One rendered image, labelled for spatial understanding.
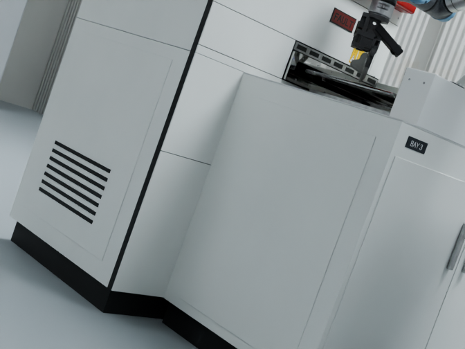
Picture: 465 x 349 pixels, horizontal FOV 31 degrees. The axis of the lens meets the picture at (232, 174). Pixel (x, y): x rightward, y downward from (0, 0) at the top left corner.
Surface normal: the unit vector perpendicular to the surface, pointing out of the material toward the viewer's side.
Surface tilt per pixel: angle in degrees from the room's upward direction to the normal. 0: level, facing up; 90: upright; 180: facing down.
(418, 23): 90
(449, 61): 90
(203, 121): 90
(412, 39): 90
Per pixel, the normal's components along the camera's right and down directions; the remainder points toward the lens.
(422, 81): -0.70, -0.20
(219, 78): 0.63, 0.28
